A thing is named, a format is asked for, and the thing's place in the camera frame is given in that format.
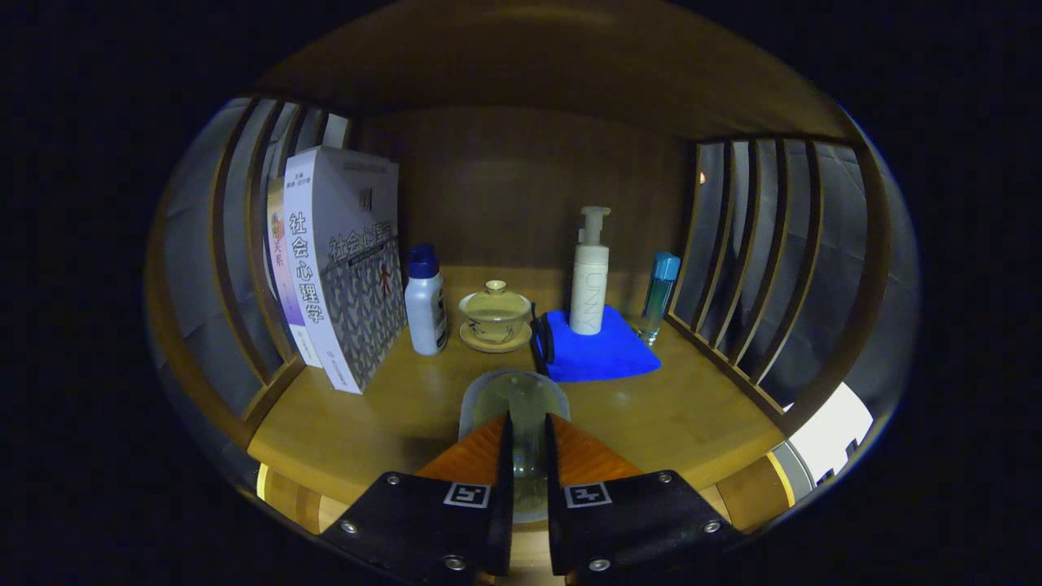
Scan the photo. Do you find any folded blue cloth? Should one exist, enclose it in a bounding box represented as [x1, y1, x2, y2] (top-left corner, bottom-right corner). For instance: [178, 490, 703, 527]
[531, 303, 662, 383]

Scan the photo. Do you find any thick white book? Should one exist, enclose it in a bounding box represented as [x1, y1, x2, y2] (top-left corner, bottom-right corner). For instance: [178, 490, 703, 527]
[282, 145, 408, 396]

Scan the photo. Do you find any white pump bottle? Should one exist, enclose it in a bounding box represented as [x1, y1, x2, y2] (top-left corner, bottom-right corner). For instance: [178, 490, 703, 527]
[569, 206, 612, 336]

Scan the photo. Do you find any thin purple-spined book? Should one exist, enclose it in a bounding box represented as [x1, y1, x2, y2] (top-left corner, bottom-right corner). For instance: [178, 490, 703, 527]
[266, 175, 324, 369]

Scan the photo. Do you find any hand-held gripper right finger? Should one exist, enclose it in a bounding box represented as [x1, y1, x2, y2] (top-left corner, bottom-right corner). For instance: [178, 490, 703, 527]
[544, 413, 742, 583]

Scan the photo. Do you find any white bottle with blue cap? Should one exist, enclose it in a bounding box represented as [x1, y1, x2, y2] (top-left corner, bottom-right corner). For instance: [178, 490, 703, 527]
[405, 243, 449, 356]

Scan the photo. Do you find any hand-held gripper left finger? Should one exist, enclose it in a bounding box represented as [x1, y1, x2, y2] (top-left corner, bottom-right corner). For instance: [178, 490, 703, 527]
[319, 411, 515, 583]

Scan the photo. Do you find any wooden cabinet with slatted sides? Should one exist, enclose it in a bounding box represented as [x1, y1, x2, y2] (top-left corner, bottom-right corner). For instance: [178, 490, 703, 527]
[145, 0, 921, 562]

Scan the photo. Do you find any clear blue bottle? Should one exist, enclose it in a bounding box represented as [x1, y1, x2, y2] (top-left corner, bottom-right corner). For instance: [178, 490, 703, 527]
[637, 251, 681, 346]

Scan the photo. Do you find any wooden countertop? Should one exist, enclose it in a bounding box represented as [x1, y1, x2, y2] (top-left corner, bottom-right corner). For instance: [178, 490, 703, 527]
[248, 265, 786, 505]

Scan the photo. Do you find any yellow lidded tea bowl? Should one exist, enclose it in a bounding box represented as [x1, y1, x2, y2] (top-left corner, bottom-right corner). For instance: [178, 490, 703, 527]
[458, 280, 534, 354]

